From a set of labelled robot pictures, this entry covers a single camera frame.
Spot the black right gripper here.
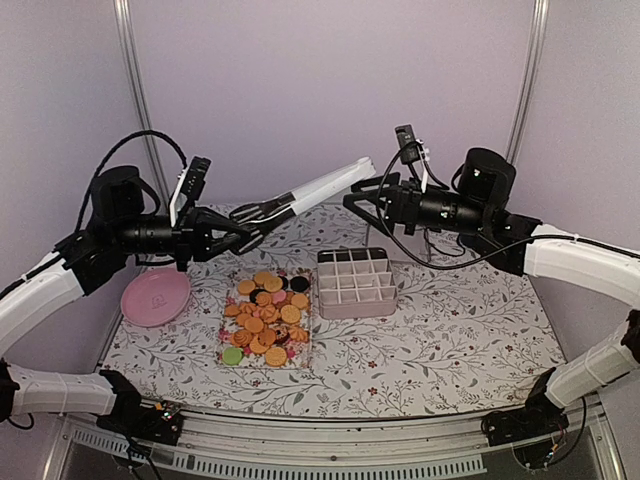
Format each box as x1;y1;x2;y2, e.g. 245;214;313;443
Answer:
343;172;490;237

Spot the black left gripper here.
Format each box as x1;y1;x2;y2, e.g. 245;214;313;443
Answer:
112;202;251;270

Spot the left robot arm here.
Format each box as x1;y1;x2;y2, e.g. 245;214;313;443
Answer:
1;157;260;434

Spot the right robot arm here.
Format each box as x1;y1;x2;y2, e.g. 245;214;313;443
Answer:
343;147;639;446

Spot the pink sandwich cookie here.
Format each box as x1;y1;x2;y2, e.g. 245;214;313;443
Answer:
271;290;287;304

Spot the pink tin with white dividers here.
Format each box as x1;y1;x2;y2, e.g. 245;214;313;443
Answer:
317;247;399;320

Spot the black sandwich cookie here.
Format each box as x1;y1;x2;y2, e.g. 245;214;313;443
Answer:
289;275;310;293

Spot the pink round plate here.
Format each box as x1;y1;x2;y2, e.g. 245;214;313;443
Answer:
120;268;191;328

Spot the floral rectangular tray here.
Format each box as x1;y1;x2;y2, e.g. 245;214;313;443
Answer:
218;267;313;369

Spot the swirl butter cookie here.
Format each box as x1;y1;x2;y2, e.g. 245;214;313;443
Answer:
230;329;254;348

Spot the chocolate sprinkle donut cookie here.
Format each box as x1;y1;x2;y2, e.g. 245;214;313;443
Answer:
273;326;290;345

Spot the green sandwich cookie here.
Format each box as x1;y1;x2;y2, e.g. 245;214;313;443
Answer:
221;347;244;366

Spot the yellow dotted round biscuit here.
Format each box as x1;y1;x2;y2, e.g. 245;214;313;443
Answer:
264;346;288;367

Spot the floral patterned tablecloth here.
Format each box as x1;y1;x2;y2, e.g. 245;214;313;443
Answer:
103;203;564;418

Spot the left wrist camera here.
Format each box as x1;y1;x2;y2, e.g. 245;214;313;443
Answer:
169;156;211;227

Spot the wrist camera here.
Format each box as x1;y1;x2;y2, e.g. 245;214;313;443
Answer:
169;156;211;227
394;124;427;165

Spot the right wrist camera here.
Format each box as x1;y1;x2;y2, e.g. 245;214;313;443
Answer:
394;124;427;165

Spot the aluminium front rail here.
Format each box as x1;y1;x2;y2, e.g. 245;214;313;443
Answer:
49;399;621;480

